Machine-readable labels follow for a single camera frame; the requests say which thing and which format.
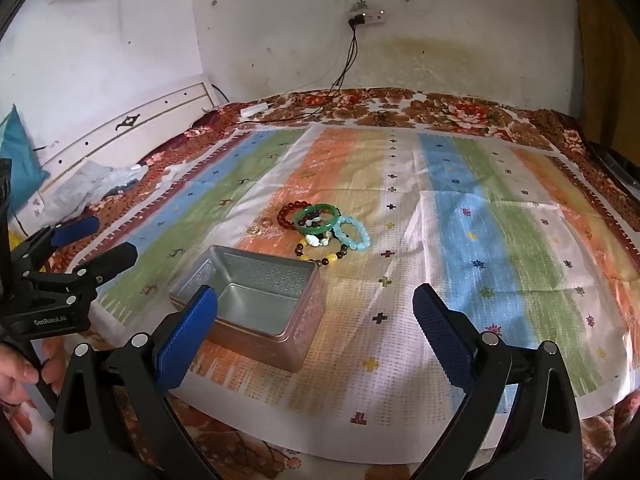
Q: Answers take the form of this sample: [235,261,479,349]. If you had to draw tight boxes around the teal pillow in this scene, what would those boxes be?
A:
[0,104,51,216]

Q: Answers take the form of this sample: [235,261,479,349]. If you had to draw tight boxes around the embossed metal tin box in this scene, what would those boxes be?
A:
[168,244,326,373]

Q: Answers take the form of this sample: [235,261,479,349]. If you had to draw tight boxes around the white headboard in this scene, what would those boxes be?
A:
[30,74,221,211]

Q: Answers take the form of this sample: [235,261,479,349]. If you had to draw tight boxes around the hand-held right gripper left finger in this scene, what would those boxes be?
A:
[52,285,221,480]

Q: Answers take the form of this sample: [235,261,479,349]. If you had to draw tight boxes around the floral bedsheet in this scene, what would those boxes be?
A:
[0,87,640,480]

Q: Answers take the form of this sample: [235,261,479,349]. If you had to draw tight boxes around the person's left hand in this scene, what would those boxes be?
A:
[0,340,66,405]

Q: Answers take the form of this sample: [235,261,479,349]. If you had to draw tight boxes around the light blue bead bracelet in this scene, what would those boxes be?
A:
[332,215,373,252]

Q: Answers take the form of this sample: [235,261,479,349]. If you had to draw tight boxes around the black charging cable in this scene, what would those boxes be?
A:
[240,24,361,124]

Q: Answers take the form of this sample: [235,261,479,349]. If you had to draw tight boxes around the brown yellow bead bracelet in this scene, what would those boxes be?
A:
[293,240,351,267]

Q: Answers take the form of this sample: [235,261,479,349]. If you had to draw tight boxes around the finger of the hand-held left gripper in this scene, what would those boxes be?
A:
[24,241,139,295]
[9,216,100,272]

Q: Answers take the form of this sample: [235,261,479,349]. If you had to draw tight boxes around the white power strip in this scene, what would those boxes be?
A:
[345,7,388,27]

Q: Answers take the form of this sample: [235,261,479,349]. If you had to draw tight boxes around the striped patterned cloth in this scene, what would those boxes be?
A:
[67,122,640,453]

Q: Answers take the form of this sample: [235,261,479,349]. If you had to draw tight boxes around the green jade bangle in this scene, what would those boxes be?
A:
[293,203,342,235]

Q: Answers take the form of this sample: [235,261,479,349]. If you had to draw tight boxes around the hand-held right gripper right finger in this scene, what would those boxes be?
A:
[410,283,585,480]

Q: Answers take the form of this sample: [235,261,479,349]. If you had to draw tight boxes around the grey blue clothes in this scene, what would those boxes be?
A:
[42,160,151,221]

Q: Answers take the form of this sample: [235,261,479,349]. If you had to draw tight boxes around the red bead bracelet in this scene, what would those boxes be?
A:
[276,201,313,233]

